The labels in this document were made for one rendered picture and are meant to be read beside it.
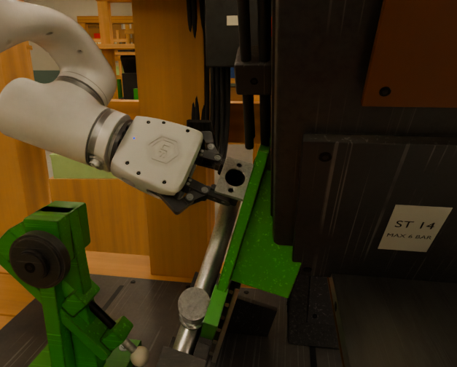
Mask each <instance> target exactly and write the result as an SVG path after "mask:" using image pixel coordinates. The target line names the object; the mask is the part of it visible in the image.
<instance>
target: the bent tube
mask: <svg viewBox="0 0 457 367"><path fill-rule="evenodd" d="M237 165H240V166H241V167H237ZM252 168H253V164H251V163H249V162H244V161H242V160H239V159H235V158H232V157H226V160H225V162H224V165H223V168H222V171H221V173H220V176H219V180H218V182H217V184H216V188H215V190H214V193H216V194H220V195H222V196H226V197H229V198H232V199H235V200H238V202H237V204H236V206H232V205H230V206H225V205H222V204H220V205H219V210H218V213H217V217H216V221H215V224H214V229H213V232H212V234H211V239H210V241H209V244H208V247H207V250H206V254H205V256H204V259H203V263H202V265H201V268H200V271H199V273H198V277H197V280H196V282H195V285H194V287H198V288H202V289H203V290H204V291H205V292H206V293H207V294H208V296H209V298H210V299H211V294H212V292H213V289H214V286H215V285H216V280H217V278H218V275H219V272H220V269H221V266H222V262H223V260H224V256H225V253H226V250H227V246H228V244H229V241H230V237H231V234H232V231H233V227H234V224H235V220H236V217H237V214H238V209H239V207H240V203H241V202H243V198H244V195H245V192H246V188H247V185H248V182H249V178H250V175H251V171H252ZM228 190H229V191H231V192H232V193H230V192H228ZM200 331H201V328H200V329H198V330H195V331H191V330H188V329H186V328H185V327H184V326H183V325H182V324H181V325H180V328H179V331H178V333H177V336H176V340H175V342H174V344H173V349H175V350H178V351H181V352H185V353H187V354H190V355H193V353H194V351H195V347H196V344H197V342H198V337H199V335H200Z"/></svg>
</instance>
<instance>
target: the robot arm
mask: <svg viewBox="0 0 457 367"><path fill-rule="evenodd" d="M26 41H30V42H33V43H35V44H38V45H39V46H40V47H41V48H43V49H44V50H45V51H46V52H47V53H48V54H49V55H50V56H51V57H52V59H53V60H54V61H55V62H56V63H57V64H58V67H59V69H60V73H59V75H58V77H57V78H56V79H55V80H54V81H53V82H50V83H46V84H42V83H39V82H35V81H33V80H31V79H27V78H17V79H14V80H12V81H11V82H10V83H9V84H7V85H6V87H5V88H4V89H3V90H2V91H1V93H0V131H1V133H3V134H4V135H6V136H9V137H11V138H14V139H17V140H19V141H22V142H25V143H28V144H31V145H33V146H36V147H39V148H41V149H44V150H47V151H51V152H52V153H55V154H59V155H61V156H63V157H67V158H69V159H72V160H75V161H78V162H81V163H83V164H86V165H89V166H91V167H94V168H97V169H98V170H104V171H106V172H112V175H114V176H115V177H117V178H118V179H120V180H121V181H123V182H125V183H127V184H129V185H130V186H132V187H134V188H136V189H138V190H140V191H142V192H144V193H146V194H149V195H151V196H153V197H156V198H158V199H160V200H162V201H163V202H164V203H165V204H166V205H167V206H168V207H169V208H170V209H171V210H172V212H173V213H174V214H175V215H179V214H180V213H182V212H183V211H184V210H186V209H187V208H188V207H189V206H190V205H194V204H195V203H197V202H200V201H206V200H207V199H208V200H211V201H214V202H217V203H219V204H222V205H225V206H230V205H232V206H236V204H237V202H238V200H235V199H232V198H229V197H226V196H222V195H220V194H216V193H214V190H215V188H216V185H215V184H212V185H211V186H206V185H205V184H203V183H201V182H199V181H196V180H194V179H192V175H193V173H194V171H195V168H196V166H197V165H199V166H202V167H207V168H211V169H214V170H217V171H218V174H219V175H220V173H221V171H222V168H223V165H224V162H225V159H222V155H221V154H219V152H218V151H217V149H216V147H215V145H214V139H213V135H212V132H211V131H202V132H200V131H198V130H196V129H193V128H191V127H187V126H184V125H180V124H177V123H174V122H169V121H165V120H162V119H156V118H151V117H140V116H136V117H135V119H134V120H132V119H131V118H130V116H129V115H127V114H124V113H122V112H119V111H116V110H114V109H111V108H108V107H107V106H108V104H109V102H110V101H111V99H112V97H113V96H114V93H115V91H116V88H117V80H116V76H115V74H114V72H113V70H112V67H111V66H110V65H109V62H108V61H107V59H106V58H105V57H104V55H103V53H102V52H101V51H100V49H99V48H98V46H97V44H96V43H95V42H94V41H93V39H92V38H91V37H90V35H89V34H88V33H87V31H86V30H85V29H84V28H83V27H82V26H81V25H80V24H79V23H77V22H76V21H75V20H73V19H71V18H70V17H69V16H67V15H65V14H63V13H62V12H59V11H57V10H54V9H51V8H49V7H43V6H40V5H36V4H30V3H27V2H23V1H17V0H0V53H1V52H3V51H5V50H8V49H9V48H11V47H14V46H15V45H17V44H19V43H22V42H26ZM202 143H203V144H204V146H205V149H206V150H204V149H201V148H200V147H201V145H202ZM184 193H186V196H184ZM183 196H184V197H183ZM182 197H183V198H182Z"/></svg>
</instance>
